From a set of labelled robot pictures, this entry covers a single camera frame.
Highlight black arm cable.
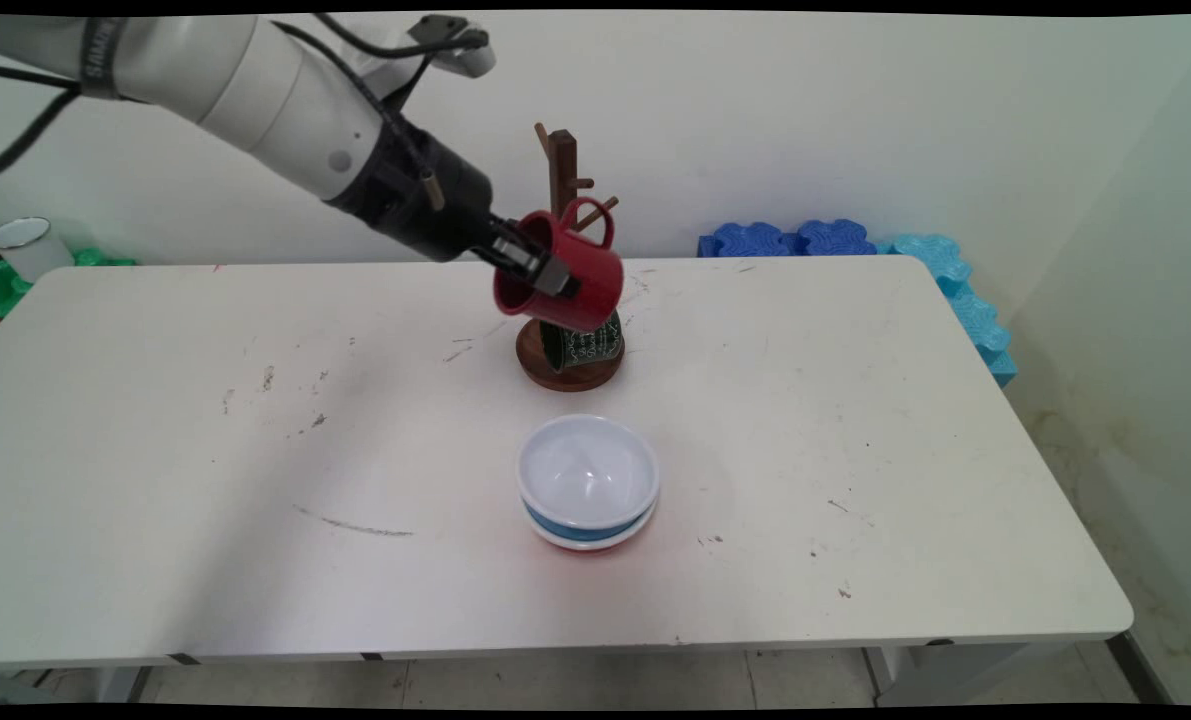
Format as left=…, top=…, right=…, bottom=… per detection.
left=0, top=14, right=491, bottom=213

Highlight green enamel mug white print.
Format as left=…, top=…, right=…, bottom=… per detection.
left=540, top=310, right=624, bottom=374

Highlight white bowl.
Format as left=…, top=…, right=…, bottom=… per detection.
left=515, top=414, right=661, bottom=531

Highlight white enamel mug dark rim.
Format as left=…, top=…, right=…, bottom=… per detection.
left=0, top=217, right=76, bottom=283

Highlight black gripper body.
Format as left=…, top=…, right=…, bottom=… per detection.
left=325, top=113, right=498, bottom=264

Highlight dark wooden mug tree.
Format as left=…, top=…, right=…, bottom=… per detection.
left=515, top=123, right=626, bottom=392

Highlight red enamel mug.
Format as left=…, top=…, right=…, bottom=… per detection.
left=493, top=197, right=625, bottom=334

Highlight dark blue foam block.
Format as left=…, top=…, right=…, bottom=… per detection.
left=795, top=219, right=878, bottom=257
left=697, top=222, right=802, bottom=259

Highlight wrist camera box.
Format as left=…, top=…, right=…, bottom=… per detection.
left=410, top=14, right=497, bottom=80

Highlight blue bowl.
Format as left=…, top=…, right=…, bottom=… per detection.
left=522, top=500, right=656, bottom=544

